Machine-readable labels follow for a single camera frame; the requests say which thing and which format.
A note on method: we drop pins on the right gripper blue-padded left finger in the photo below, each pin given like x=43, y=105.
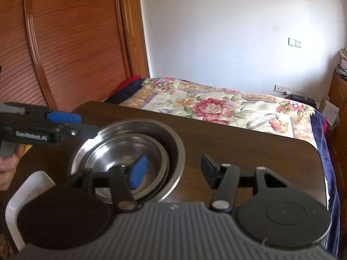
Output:
x=124, y=179

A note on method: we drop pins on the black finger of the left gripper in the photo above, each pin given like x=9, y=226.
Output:
x=83, y=131

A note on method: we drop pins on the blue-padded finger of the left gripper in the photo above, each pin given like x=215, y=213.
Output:
x=42, y=112

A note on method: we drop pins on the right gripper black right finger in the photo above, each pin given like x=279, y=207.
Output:
x=224, y=179

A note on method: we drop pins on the small steel bowl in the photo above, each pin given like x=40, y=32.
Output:
x=124, y=151

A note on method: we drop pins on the medium steel bowl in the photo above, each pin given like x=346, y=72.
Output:
x=143, y=161

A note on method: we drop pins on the large steel bowl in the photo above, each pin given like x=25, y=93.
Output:
x=165, y=135

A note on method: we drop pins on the floral square plate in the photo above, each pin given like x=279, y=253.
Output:
x=36, y=184

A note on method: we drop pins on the person's left hand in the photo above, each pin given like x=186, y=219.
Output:
x=8, y=167

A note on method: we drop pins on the wooden louvered wardrobe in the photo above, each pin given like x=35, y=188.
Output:
x=63, y=53

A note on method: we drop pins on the red cloth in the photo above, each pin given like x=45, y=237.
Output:
x=124, y=84

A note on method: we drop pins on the floral bed quilt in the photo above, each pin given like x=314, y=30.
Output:
x=257, y=112

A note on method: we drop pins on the white power strip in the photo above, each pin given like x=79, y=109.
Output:
x=287, y=91

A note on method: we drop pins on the white paper bag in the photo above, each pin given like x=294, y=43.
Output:
x=329, y=111

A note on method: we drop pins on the dark blue blanket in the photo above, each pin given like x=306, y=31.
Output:
x=332, y=196

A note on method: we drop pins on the wooden sideboard cabinet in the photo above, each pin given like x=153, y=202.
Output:
x=337, y=145

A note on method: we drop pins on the stack of magazines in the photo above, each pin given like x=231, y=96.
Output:
x=341, y=69

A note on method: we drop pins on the white wall switch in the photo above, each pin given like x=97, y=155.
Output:
x=294, y=42

